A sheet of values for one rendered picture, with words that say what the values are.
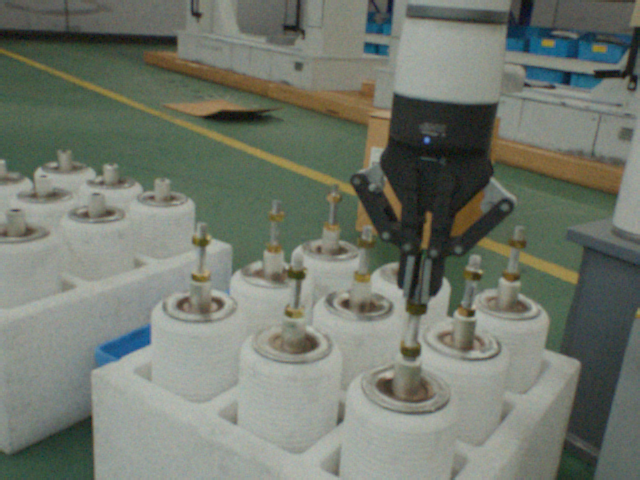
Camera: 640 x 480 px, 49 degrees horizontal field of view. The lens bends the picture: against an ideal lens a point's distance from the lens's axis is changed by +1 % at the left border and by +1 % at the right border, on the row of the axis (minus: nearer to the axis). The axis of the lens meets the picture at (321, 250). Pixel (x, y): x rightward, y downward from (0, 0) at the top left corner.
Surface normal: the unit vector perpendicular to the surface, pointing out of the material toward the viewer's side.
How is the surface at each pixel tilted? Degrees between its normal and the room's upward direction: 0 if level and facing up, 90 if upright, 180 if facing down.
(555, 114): 90
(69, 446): 0
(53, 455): 0
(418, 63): 90
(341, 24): 90
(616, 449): 90
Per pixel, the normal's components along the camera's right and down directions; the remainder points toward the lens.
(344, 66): 0.61, 0.32
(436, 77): -0.39, 0.29
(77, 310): 0.81, 0.26
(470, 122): 0.34, 0.34
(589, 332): -0.79, 0.14
